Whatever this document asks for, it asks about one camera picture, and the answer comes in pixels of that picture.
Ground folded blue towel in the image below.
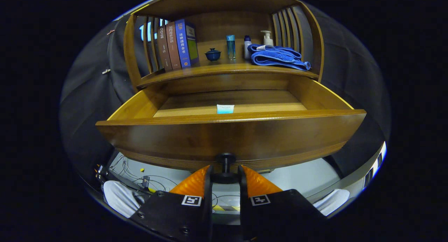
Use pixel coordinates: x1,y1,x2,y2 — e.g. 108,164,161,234
247,43,311,71

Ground wooden countertop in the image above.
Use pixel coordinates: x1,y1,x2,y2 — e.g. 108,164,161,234
138,62,319,87

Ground blue lidded teacup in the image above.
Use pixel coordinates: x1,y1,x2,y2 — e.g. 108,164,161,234
205,48,222,62

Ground blue glass bottle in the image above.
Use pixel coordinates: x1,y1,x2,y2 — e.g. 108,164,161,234
226,34,236,60

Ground person's leg in white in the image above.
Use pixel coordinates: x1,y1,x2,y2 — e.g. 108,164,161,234
103,180,142,219

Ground dark brown book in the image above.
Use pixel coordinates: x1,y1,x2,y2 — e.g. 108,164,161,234
156,25,173,72

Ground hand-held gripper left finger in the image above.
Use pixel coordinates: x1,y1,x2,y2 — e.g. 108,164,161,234
129,165,213,242

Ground white pump bottle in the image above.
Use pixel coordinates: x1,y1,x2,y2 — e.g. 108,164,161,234
260,30,274,46

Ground thick blue book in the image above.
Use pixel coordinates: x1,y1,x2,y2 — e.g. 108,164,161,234
174,19,200,68

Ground wooden cabinet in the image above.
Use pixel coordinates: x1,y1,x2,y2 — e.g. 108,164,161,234
123,0,325,92

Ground reddish brown book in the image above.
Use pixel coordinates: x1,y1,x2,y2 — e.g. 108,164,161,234
165,21,182,70

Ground black floor cable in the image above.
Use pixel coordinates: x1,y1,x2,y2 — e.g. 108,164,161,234
112,154,179,193

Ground wooden drawer with black knob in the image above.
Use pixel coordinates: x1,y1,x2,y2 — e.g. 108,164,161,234
95,74,367,185

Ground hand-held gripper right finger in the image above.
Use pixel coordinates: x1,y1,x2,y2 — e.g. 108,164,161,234
238,165,328,242

